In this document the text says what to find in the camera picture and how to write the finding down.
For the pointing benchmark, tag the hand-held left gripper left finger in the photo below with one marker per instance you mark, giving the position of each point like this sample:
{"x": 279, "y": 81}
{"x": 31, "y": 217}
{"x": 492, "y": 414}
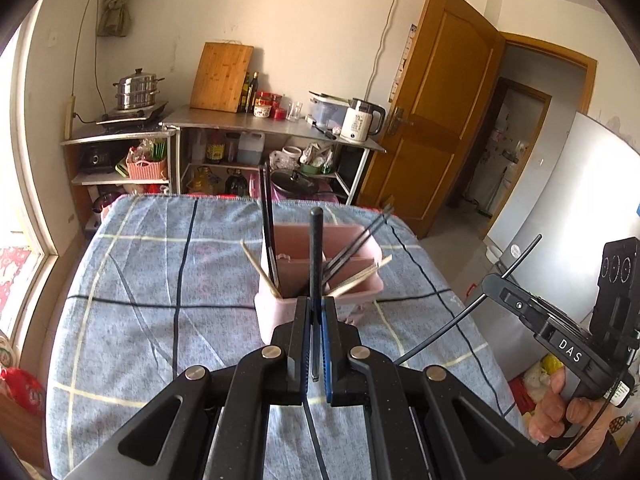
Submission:
{"x": 303, "y": 355}

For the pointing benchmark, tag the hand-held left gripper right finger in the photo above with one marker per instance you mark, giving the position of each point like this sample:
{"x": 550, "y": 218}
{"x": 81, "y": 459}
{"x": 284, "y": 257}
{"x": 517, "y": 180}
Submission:
{"x": 327, "y": 355}

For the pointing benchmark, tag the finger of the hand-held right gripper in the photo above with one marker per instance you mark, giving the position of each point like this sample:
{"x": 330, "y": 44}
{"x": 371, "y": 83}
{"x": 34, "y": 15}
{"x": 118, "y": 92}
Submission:
{"x": 555, "y": 312}
{"x": 515, "y": 305}

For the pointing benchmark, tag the pink utensil basket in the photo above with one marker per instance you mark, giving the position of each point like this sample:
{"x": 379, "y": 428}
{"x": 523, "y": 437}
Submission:
{"x": 272, "y": 315}

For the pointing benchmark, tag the person's right forearm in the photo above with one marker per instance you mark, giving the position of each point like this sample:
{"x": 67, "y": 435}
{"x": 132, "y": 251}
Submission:
{"x": 600, "y": 462}

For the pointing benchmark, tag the person's right hand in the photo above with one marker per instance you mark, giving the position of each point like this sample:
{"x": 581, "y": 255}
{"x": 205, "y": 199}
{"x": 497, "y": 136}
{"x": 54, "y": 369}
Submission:
{"x": 550, "y": 415}

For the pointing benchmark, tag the white refrigerator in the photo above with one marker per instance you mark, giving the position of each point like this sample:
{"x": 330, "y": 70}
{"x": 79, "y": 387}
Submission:
{"x": 575, "y": 185}

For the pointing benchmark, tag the blue plaid bedsheet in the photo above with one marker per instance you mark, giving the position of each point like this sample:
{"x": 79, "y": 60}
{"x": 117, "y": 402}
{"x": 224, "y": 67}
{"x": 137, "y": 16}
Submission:
{"x": 150, "y": 285}

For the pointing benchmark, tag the pan with glass lid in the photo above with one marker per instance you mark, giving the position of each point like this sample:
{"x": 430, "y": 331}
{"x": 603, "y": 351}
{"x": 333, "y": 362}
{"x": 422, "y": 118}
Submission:
{"x": 295, "y": 185}

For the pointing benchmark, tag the wooden door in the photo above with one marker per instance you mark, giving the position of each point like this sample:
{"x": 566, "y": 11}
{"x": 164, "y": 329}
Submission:
{"x": 440, "y": 135}

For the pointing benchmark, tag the white mug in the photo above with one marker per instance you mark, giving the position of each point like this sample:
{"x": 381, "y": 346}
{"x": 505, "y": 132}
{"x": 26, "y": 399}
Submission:
{"x": 291, "y": 154}

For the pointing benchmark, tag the yellow cooking oil bottle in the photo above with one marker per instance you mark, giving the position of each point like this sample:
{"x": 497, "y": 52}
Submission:
{"x": 201, "y": 180}

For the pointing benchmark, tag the clear plastic jug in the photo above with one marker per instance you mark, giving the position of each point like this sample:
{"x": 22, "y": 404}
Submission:
{"x": 250, "y": 150}

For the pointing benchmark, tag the soy sauce bottle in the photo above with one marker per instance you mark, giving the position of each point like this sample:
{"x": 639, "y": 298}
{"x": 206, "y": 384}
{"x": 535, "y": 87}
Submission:
{"x": 215, "y": 150}

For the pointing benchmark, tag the kitchen knife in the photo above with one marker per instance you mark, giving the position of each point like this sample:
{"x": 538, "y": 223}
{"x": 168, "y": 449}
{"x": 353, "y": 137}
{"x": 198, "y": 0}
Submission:
{"x": 325, "y": 131}

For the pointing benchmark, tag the white electric kettle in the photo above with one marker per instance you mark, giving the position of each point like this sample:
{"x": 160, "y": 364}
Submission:
{"x": 357, "y": 122}

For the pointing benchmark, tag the stainless steel table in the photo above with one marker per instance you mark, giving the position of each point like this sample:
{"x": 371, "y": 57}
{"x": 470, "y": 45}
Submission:
{"x": 240, "y": 124}

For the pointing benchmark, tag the clear plastic container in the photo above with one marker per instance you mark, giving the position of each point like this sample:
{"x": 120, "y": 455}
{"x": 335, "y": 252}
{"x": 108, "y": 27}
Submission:
{"x": 325, "y": 112}

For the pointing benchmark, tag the glass cup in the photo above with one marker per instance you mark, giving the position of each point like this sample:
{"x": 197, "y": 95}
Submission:
{"x": 295, "y": 112}

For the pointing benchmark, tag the small pink storage basket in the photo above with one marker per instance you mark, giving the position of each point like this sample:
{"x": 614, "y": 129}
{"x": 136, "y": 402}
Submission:
{"x": 145, "y": 169}

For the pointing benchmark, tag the white bowl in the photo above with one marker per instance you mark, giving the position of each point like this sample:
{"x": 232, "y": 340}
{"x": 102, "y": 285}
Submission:
{"x": 261, "y": 111}

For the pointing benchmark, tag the red lidded jar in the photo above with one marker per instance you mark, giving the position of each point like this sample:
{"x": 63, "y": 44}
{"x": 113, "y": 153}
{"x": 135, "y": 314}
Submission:
{"x": 264, "y": 97}

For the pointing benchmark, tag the dark oil bottle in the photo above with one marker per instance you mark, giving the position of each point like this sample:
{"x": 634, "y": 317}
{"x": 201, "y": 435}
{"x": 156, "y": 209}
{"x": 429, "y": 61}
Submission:
{"x": 254, "y": 92}

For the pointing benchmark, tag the red plastic bag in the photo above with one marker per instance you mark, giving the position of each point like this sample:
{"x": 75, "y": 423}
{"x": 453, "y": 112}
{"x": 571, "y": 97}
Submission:
{"x": 25, "y": 390}

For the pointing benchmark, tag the wooden cutting board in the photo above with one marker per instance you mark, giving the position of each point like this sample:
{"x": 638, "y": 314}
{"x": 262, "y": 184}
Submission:
{"x": 222, "y": 77}

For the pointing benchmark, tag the induction cooker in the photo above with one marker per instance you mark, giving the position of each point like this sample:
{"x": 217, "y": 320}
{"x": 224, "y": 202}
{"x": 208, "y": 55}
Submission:
{"x": 132, "y": 116}

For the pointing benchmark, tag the steel steamer pot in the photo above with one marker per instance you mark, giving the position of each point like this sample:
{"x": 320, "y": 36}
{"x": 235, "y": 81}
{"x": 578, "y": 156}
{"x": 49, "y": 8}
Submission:
{"x": 137, "y": 90}

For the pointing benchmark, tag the wooden door frame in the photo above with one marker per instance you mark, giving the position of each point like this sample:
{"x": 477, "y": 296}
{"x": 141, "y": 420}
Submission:
{"x": 550, "y": 46}

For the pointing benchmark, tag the wall power strip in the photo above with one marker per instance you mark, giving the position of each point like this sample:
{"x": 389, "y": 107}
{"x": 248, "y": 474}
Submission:
{"x": 70, "y": 117}

